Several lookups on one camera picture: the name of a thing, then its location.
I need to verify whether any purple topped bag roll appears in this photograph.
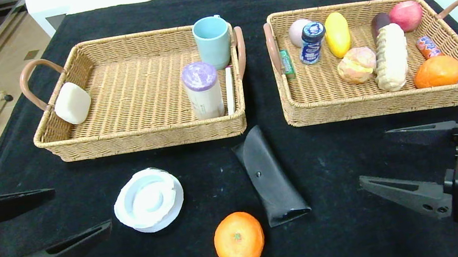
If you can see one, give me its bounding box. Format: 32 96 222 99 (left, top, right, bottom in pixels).
180 59 226 122

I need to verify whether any blue gum bottle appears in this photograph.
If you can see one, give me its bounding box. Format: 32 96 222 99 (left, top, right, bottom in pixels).
296 20 331 66

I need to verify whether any red apple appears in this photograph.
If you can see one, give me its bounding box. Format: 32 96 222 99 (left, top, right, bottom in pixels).
387 0 426 35

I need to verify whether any green gum pack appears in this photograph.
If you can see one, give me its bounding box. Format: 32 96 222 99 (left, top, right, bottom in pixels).
279 48 297 81

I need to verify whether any yellow mango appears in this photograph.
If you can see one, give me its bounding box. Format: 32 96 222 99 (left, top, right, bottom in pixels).
322 10 354 60

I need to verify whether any wicker basket holding food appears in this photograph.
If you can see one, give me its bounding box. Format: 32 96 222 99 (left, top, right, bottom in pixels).
261 0 458 131

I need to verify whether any mandarin orange with green stem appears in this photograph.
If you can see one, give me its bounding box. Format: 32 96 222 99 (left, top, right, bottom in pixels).
210 208 268 257

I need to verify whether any white round lid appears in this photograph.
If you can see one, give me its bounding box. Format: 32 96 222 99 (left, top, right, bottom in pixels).
109 164 189 238

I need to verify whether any light blue mug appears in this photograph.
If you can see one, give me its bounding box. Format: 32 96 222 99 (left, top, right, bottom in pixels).
190 14 235 74

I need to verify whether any black glasses case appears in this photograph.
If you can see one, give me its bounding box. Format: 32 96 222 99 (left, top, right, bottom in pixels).
229 119 314 232

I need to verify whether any purple eggplant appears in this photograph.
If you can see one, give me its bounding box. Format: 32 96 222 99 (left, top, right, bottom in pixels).
369 12 393 39

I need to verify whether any pale pink egg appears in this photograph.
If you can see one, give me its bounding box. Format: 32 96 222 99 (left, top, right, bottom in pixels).
287 18 316 50

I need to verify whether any wicker basket holding mug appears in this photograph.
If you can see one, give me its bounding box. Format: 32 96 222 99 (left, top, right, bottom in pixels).
15 18 258 168

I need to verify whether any white soap bar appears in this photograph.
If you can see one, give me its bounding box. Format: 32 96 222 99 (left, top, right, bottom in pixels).
51 79 95 128

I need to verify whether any ridged long bread loaf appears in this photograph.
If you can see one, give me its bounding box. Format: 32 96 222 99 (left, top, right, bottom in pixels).
367 21 414 94

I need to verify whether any plain orange fruit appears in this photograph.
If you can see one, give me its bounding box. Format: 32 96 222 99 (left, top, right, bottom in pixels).
411 53 458 90

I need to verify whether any round cream puff bun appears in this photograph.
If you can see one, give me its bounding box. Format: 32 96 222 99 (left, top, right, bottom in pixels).
335 45 380 87

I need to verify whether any orange red candy pack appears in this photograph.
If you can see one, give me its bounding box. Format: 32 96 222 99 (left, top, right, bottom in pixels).
415 34 444 60

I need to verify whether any white pen pink cap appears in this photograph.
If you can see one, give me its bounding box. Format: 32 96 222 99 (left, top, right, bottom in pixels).
222 66 238 115

